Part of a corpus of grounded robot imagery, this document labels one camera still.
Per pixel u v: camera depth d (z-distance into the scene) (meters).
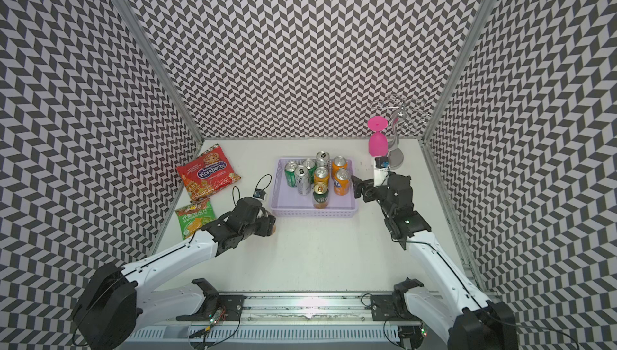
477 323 0.38
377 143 0.95
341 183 0.94
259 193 0.76
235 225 0.64
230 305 0.73
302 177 0.90
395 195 0.57
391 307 0.74
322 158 0.94
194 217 0.89
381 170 0.66
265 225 0.76
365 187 0.68
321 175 0.94
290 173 0.96
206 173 1.01
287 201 1.01
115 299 0.40
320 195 0.89
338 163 0.97
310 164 0.96
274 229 0.80
